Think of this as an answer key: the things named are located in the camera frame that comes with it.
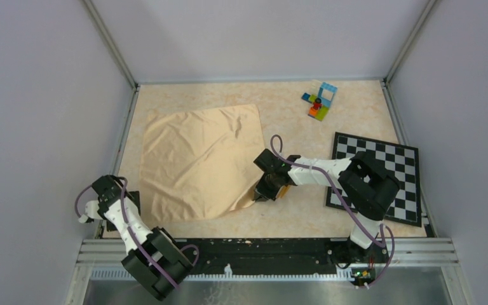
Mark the peach cloth napkin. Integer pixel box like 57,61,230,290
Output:
139,104,265,224

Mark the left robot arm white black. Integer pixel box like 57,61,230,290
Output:
86,175,193,301

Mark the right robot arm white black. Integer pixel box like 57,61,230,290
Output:
254,149,400,262

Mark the orange plastic spoon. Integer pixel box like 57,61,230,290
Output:
276,185,291,199

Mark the colourful toy brick model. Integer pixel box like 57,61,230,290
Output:
301,80,338,121

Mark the black white checkerboard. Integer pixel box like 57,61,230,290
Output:
326,132,421,227

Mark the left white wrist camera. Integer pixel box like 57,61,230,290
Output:
78,200,105,224

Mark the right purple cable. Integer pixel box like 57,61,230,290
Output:
269,134,395,288

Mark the purple cable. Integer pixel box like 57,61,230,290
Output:
74,177,200,291
269,134,395,288

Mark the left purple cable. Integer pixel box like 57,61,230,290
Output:
74,177,200,291

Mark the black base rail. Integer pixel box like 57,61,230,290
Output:
176,238,388,276

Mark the aluminium frame profile front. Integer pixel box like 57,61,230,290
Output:
77,238,456,283

